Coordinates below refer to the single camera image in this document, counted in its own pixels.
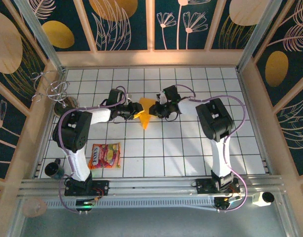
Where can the aluminium frame post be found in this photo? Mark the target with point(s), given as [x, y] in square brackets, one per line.
[40, 34]
[260, 32]

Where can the small white camera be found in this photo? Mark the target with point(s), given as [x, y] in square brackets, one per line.
[261, 198]

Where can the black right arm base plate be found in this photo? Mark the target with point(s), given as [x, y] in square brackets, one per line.
[203, 186]

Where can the aluminium mounting rail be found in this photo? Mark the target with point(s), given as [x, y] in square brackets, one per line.
[151, 185]

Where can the dark mug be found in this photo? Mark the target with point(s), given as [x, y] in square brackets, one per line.
[54, 170]

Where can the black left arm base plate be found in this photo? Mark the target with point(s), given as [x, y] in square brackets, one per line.
[102, 187]

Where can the colourful candy bag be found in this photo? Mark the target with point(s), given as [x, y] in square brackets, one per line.
[107, 155]

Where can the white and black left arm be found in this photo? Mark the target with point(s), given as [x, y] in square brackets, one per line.
[75, 133]

